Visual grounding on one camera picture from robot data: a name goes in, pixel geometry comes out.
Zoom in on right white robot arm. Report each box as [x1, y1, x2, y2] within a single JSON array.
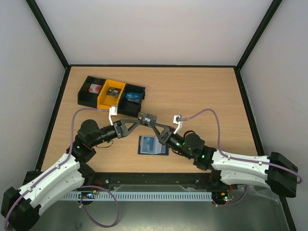
[[150, 123, 299, 198]]

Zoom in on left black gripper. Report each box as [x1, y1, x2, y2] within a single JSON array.
[[90, 119, 140, 147]]

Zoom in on blue card holder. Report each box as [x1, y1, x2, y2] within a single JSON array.
[[138, 136, 169, 155]]

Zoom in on yellow bin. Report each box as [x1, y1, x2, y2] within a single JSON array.
[[97, 79, 126, 109]]

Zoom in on black rail base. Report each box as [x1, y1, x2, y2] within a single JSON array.
[[83, 171, 230, 191]]

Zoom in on black enclosure frame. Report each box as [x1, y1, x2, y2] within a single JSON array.
[[7, 0, 297, 231]]

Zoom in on white slotted cable duct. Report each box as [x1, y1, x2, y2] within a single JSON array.
[[60, 191, 212, 202]]

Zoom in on black VIP card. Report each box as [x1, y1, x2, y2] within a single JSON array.
[[138, 112, 157, 127]]

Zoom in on red white card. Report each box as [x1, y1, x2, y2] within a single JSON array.
[[88, 84, 102, 94]]

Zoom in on black bin right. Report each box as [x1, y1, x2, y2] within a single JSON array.
[[117, 84, 146, 117]]

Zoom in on black bin left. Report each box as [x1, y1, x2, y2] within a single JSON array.
[[77, 76, 106, 108]]

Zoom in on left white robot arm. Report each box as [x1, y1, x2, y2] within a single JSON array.
[[0, 119, 140, 231]]

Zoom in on black bin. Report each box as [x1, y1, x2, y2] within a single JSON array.
[[77, 76, 106, 108], [117, 84, 146, 117]]

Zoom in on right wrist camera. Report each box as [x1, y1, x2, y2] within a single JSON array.
[[173, 115, 183, 134]]

